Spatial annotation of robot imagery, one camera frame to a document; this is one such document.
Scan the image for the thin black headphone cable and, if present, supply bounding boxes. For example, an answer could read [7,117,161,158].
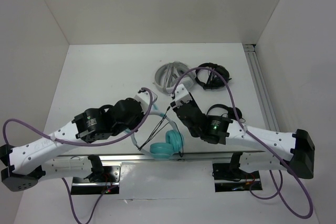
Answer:
[138,104,184,158]

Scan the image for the teal white cat-ear headphones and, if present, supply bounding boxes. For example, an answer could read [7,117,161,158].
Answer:
[131,103,184,161]

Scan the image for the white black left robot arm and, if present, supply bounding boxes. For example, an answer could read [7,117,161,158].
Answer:
[1,98,150,191]

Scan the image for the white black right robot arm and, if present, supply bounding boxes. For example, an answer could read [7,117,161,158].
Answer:
[171,89,315,179]

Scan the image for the black wrapped headphones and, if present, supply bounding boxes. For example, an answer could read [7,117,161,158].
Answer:
[195,62,231,90]

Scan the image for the black unwrapped headphones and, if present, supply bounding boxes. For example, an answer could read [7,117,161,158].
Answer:
[206,104,244,123]

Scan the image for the white grey gaming headphones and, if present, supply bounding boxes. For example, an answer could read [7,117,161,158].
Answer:
[153,61,189,95]

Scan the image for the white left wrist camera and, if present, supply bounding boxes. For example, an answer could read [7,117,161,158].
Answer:
[134,90,159,113]

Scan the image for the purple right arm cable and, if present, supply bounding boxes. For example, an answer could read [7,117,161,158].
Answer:
[172,67,314,219]

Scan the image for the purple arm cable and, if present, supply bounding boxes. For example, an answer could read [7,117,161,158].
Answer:
[172,67,314,219]
[2,89,154,222]

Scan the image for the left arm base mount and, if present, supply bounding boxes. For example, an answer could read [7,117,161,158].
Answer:
[70,155,121,195]

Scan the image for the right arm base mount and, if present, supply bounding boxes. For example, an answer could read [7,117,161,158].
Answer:
[212,152,263,193]

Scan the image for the aluminium front rail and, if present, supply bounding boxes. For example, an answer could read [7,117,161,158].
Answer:
[54,152,266,163]

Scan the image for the aluminium rail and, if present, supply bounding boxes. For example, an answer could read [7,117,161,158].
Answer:
[243,44,280,131]
[54,152,266,163]

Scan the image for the aluminium right side rail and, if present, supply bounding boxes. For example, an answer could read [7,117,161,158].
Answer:
[243,44,280,131]

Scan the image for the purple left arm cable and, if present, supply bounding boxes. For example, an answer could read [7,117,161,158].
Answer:
[2,89,154,222]

